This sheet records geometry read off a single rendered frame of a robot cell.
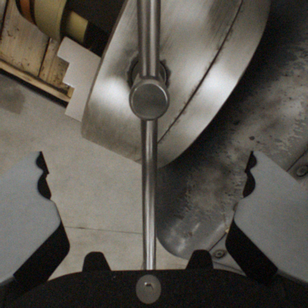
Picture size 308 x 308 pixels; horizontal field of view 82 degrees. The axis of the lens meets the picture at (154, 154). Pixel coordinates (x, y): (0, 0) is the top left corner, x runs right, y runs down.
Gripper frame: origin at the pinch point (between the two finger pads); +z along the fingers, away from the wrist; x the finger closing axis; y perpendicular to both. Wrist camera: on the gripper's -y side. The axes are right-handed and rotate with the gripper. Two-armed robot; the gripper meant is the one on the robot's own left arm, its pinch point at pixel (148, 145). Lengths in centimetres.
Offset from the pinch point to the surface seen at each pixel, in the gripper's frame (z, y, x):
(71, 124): 124, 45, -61
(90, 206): 117, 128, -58
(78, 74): 19.0, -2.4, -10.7
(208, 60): 7.4, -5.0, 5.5
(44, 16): 18.7, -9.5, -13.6
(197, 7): 8.4, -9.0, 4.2
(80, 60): 19.5, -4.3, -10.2
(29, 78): 38.4, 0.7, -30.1
